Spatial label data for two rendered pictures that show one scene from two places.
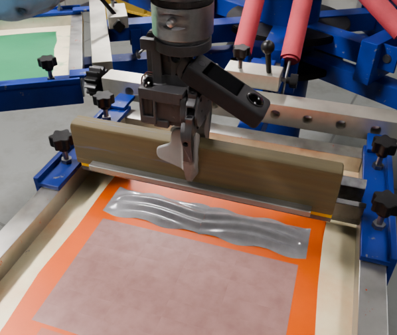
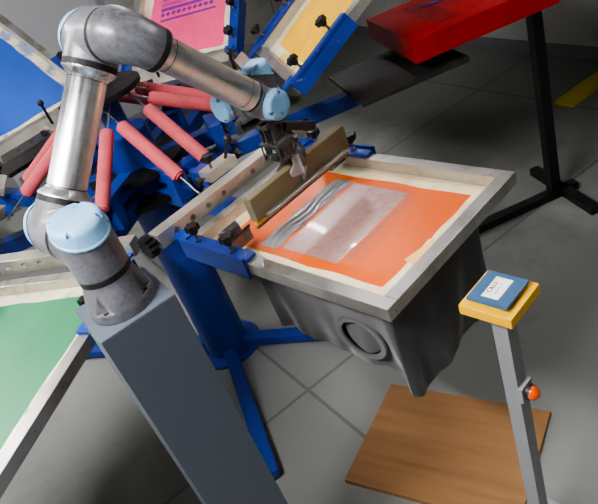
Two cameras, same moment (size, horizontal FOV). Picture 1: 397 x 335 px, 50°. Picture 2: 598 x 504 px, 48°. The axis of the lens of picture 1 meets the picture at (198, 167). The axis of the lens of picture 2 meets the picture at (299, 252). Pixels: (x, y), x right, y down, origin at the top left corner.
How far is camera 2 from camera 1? 157 cm
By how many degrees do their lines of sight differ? 43
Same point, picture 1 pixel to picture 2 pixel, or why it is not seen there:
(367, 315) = (392, 160)
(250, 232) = (326, 195)
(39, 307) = (330, 262)
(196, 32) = not seen: hidden behind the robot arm
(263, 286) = (359, 193)
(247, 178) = (320, 158)
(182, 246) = (321, 218)
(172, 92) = (287, 137)
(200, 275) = (342, 212)
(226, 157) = (310, 154)
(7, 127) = not seen: outside the picture
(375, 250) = (365, 152)
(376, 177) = not seen: hidden behind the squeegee
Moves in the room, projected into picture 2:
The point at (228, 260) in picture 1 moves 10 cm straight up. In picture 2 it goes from (338, 203) to (329, 175)
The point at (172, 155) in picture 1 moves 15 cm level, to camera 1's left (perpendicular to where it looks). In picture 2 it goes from (297, 169) to (274, 200)
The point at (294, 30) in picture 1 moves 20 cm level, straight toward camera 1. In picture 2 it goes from (191, 142) to (231, 144)
